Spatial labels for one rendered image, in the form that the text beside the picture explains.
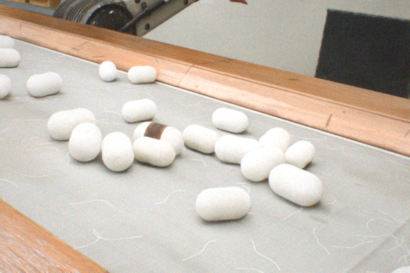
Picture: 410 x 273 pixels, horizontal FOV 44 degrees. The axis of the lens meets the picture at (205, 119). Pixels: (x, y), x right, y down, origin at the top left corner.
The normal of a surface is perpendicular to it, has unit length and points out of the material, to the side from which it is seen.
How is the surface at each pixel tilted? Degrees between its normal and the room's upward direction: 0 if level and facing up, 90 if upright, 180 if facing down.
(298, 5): 90
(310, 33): 90
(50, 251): 0
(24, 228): 0
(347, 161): 0
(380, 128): 45
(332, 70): 86
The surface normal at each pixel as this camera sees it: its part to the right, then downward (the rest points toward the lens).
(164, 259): 0.10, -0.95
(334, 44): -0.58, 0.11
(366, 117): -0.38, -0.56
